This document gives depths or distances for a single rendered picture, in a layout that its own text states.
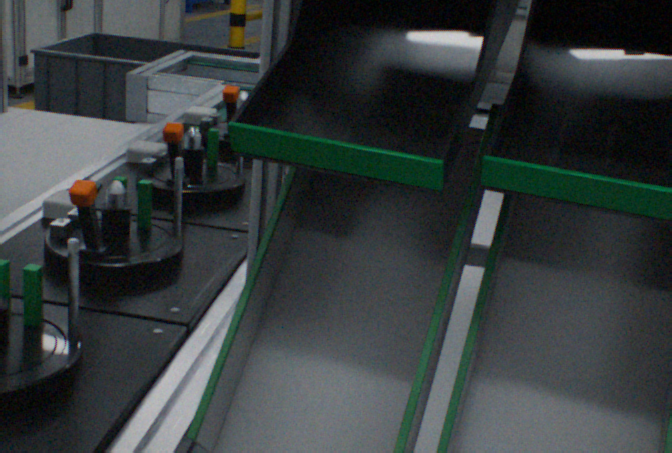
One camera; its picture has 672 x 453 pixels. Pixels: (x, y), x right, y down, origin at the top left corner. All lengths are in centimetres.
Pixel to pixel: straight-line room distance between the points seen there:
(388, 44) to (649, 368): 28
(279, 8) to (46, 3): 544
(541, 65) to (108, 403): 40
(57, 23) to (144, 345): 544
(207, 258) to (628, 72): 50
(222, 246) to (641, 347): 51
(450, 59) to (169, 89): 133
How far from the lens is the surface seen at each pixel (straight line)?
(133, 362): 76
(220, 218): 107
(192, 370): 78
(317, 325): 62
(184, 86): 188
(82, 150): 171
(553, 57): 64
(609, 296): 64
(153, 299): 86
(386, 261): 63
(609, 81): 62
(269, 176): 65
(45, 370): 71
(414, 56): 62
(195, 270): 92
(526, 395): 61
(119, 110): 270
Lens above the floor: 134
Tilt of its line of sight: 19 degrees down
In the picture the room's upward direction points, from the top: 6 degrees clockwise
